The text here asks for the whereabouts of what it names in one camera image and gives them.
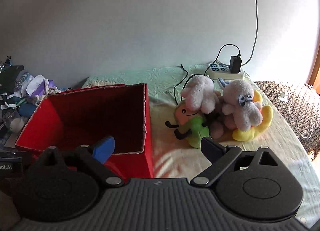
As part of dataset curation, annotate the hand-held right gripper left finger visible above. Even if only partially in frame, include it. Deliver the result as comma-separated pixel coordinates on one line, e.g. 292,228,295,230
33,136,125,188

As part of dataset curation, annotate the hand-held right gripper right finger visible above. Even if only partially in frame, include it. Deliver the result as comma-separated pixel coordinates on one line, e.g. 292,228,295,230
190,137,286,187

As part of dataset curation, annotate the large red cardboard box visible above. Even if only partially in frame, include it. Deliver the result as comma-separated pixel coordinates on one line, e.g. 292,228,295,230
15,83,154,179

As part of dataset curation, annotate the brown plush toy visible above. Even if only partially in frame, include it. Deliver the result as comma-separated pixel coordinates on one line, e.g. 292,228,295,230
209,91,238,139

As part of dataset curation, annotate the green avocado plush toy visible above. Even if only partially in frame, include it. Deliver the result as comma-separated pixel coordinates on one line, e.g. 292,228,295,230
165,100,210,149

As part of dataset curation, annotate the yellow plush toy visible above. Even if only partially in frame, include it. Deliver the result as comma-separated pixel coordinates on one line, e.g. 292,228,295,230
232,90,274,142

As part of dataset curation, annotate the clear plastic container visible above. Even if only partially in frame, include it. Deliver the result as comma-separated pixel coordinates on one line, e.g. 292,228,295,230
2,108,25,133

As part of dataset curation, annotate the white plush toy with bow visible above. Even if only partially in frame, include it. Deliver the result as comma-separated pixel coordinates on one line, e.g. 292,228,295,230
222,80,263,132

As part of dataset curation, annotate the blue cloth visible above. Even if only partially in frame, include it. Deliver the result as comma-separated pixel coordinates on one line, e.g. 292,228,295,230
19,103,38,117

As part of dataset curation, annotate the plain white plush toy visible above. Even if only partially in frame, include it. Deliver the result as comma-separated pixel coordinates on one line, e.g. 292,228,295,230
180,75,218,114

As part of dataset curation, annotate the green white striped cloth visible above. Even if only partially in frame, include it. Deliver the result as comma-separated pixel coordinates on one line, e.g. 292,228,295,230
0,92,25,109

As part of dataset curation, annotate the small blue striped object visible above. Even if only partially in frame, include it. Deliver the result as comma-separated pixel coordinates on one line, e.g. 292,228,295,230
217,78,232,88

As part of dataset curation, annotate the white power strip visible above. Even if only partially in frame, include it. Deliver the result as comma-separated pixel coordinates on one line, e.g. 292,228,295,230
207,62,245,80

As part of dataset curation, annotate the white purple cloth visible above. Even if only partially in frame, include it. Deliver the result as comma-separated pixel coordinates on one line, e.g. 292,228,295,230
25,75,60,96

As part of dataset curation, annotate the dark green garment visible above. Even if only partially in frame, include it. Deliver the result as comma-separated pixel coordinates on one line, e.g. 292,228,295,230
0,65,25,94

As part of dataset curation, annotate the brown patterned blanket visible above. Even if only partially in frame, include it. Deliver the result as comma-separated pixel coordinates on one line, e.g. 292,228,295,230
254,81,320,156

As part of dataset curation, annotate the black charger cable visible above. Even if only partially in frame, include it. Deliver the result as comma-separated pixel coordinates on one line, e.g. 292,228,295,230
174,44,242,105

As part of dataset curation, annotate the white cable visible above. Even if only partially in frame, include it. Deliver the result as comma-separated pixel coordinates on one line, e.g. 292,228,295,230
279,83,314,139

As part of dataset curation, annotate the wooden door frame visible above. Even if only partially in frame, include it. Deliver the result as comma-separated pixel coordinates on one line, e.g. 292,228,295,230
308,58,320,89

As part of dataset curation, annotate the grey wall cable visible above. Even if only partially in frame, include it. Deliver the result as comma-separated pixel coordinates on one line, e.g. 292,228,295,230
241,0,259,66

